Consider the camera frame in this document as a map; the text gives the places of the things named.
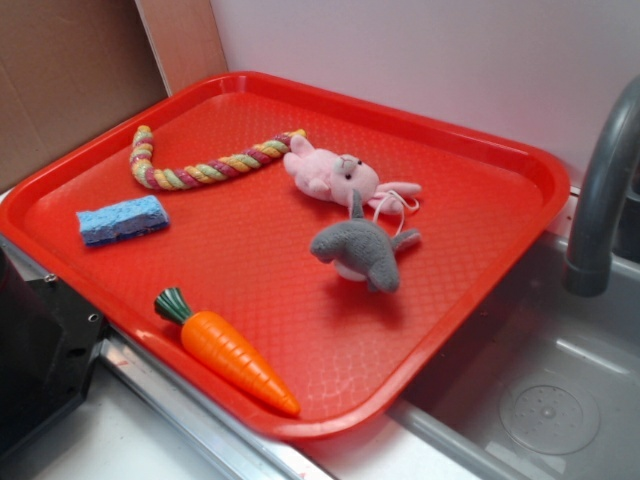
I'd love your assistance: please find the brown cardboard panel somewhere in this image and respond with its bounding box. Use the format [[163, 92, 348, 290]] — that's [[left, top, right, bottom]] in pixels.
[[1, 1, 227, 191]]

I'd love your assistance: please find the pink plush bunny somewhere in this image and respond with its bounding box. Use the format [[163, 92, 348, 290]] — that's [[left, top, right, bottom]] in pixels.
[[284, 134, 422, 215]]

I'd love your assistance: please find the grey sink faucet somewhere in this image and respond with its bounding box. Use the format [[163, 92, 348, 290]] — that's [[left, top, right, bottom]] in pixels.
[[562, 78, 639, 297]]

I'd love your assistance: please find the grey plush bunny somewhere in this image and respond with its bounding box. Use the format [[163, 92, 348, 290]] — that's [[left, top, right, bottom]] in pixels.
[[310, 190, 422, 293]]

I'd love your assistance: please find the blue sponge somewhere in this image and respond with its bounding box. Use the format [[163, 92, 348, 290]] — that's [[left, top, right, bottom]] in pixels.
[[76, 195, 170, 247]]

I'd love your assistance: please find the grey toy sink basin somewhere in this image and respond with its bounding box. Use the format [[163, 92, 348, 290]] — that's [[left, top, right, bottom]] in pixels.
[[390, 234, 639, 479]]

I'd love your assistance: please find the multicolour twisted rope toy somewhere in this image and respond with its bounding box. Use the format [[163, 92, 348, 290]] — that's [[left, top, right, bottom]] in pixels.
[[129, 125, 307, 191]]

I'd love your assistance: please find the red plastic tray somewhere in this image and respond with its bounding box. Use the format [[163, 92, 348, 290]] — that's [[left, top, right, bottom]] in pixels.
[[1, 72, 569, 440]]

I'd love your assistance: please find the orange plastic toy carrot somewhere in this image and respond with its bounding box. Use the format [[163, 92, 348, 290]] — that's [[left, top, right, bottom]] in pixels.
[[154, 287, 301, 416]]

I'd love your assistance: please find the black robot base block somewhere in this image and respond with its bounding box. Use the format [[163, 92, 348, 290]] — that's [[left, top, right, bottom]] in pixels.
[[1, 253, 105, 459]]

